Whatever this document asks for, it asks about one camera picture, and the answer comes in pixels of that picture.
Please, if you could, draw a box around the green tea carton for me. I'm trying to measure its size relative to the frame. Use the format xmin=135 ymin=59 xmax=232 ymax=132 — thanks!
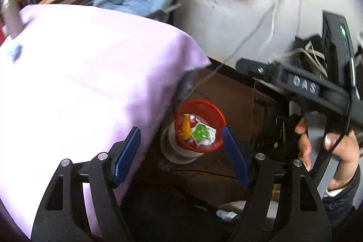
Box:
xmin=191 ymin=123 xmax=217 ymax=147

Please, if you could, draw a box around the red plastic trash basket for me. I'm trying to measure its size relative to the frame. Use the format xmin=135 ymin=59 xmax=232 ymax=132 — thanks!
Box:
xmin=174 ymin=100 xmax=226 ymax=154

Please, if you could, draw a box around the person right hand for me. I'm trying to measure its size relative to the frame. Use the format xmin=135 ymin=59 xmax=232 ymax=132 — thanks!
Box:
xmin=294 ymin=117 xmax=361 ymax=192

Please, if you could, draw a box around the purple printed tablecloth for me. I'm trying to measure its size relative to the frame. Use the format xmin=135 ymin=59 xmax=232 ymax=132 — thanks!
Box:
xmin=1 ymin=4 xmax=210 ymax=236

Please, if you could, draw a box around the steel thermos bottle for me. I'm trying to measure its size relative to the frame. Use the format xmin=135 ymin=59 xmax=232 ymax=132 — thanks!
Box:
xmin=1 ymin=0 xmax=25 ymax=39

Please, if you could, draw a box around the white wall cable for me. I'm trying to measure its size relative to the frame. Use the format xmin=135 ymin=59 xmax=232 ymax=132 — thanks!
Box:
xmin=259 ymin=0 xmax=280 ymax=54

